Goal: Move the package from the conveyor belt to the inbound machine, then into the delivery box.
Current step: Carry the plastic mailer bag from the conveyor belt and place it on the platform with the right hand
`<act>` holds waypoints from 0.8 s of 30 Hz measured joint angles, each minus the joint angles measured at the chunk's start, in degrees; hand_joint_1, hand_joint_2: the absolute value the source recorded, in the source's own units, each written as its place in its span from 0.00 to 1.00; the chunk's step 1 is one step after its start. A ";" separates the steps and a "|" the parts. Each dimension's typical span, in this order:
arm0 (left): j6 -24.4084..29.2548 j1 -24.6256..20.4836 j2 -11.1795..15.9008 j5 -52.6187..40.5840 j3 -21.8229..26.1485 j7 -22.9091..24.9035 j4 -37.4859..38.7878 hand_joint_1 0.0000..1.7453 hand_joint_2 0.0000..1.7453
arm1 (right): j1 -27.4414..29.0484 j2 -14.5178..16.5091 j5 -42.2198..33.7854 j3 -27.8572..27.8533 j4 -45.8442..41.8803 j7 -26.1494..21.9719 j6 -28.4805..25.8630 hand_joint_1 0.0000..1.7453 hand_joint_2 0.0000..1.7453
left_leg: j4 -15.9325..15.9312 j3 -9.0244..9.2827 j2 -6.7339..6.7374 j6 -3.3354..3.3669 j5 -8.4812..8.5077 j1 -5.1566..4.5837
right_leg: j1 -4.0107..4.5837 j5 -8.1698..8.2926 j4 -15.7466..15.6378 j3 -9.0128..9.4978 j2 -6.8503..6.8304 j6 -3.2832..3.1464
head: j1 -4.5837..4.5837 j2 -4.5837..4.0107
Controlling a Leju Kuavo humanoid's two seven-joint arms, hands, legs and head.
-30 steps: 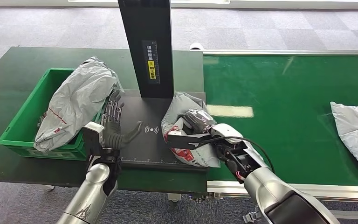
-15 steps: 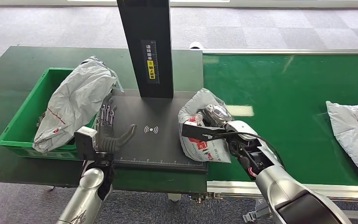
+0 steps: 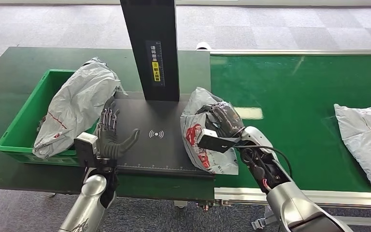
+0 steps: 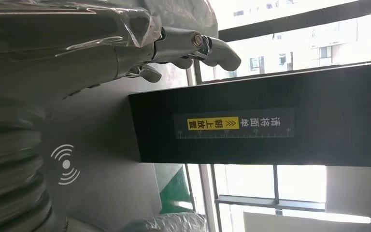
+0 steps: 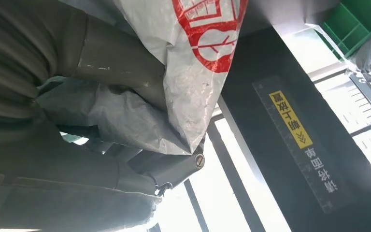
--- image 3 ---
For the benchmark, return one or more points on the green plastic crate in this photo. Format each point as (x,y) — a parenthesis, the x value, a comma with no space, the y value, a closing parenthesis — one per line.
(19,128)

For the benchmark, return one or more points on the grey mailer package red line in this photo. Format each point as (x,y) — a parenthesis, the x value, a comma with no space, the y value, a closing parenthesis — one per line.
(364,137)

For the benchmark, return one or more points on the dark green table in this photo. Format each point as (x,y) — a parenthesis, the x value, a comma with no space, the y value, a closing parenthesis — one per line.
(12,64)

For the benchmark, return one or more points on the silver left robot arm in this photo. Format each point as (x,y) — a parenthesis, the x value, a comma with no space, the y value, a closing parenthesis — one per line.
(89,205)

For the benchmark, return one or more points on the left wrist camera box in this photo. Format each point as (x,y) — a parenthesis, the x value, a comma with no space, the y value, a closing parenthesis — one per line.
(86,149)

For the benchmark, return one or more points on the green conveyor belt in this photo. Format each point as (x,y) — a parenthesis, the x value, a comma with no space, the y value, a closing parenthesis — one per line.
(300,96)

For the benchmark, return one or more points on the white table foot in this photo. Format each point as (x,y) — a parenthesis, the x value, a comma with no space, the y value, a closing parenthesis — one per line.
(51,194)
(180,204)

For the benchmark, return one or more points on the white package with red print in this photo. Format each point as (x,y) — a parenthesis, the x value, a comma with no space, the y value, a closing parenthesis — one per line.
(217,163)

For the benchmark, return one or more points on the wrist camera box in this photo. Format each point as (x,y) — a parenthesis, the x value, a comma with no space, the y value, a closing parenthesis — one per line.
(86,149)
(212,141)

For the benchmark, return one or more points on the black and yellow machine label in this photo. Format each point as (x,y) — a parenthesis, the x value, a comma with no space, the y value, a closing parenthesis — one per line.
(155,64)

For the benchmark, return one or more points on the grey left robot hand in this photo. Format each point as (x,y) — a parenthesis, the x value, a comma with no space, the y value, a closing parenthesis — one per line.
(108,144)

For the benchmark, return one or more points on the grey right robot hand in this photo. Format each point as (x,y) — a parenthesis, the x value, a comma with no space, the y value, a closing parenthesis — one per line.
(225,118)

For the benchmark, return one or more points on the grey metal bracket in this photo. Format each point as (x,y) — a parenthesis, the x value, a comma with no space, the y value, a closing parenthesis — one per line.
(264,221)

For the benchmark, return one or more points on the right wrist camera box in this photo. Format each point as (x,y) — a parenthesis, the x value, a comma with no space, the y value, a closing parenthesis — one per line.
(212,141)

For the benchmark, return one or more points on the black inbound scanner machine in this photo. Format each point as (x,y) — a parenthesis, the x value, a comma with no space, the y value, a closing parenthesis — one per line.
(160,112)

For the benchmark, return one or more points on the grey crumpled mailer package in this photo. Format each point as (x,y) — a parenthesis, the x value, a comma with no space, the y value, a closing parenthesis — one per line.
(76,102)

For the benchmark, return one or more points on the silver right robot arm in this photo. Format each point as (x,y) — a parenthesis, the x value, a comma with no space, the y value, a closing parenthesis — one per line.
(294,205)

